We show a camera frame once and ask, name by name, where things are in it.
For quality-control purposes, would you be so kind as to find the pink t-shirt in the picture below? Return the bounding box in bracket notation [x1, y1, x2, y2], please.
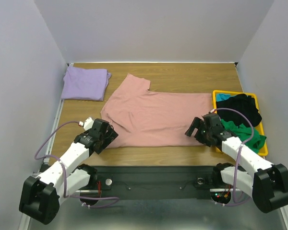
[100, 74, 213, 148]

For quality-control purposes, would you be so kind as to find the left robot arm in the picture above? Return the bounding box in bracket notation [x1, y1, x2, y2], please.
[19, 117, 118, 225]

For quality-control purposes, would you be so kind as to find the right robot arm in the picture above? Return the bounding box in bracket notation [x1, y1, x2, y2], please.
[185, 112, 288, 213]

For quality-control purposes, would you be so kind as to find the green t-shirt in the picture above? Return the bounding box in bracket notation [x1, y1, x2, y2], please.
[221, 119, 266, 153]

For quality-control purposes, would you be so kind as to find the teal cloth in bin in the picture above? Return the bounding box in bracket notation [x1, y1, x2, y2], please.
[216, 93, 231, 102]

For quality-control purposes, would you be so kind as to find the black t-shirt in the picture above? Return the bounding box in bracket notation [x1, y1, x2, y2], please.
[216, 94, 262, 127]

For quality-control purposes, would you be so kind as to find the left silver knob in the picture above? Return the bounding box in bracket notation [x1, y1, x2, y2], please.
[105, 178, 112, 186]

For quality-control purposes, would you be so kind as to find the silver knob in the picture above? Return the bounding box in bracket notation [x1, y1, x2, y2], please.
[197, 177, 204, 185]
[105, 178, 112, 186]

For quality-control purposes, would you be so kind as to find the right silver knob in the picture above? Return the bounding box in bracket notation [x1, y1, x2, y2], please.
[197, 177, 204, 185]

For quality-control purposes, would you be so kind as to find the folded purple t-shirt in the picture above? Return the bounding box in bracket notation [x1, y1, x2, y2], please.
[61, 66, 111, 101]

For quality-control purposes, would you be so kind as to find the electronics board with leds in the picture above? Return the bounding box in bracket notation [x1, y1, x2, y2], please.
[210, 186, 231, 204]

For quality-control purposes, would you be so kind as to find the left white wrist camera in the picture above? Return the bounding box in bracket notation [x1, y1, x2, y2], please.
[78, 117, 94, 131]

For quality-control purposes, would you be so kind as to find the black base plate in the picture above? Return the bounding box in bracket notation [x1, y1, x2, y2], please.
[94, 166, 232, 200]

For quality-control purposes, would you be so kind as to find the aluminium frame rail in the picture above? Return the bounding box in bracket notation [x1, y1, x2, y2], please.
[18, 63, 74, 230]

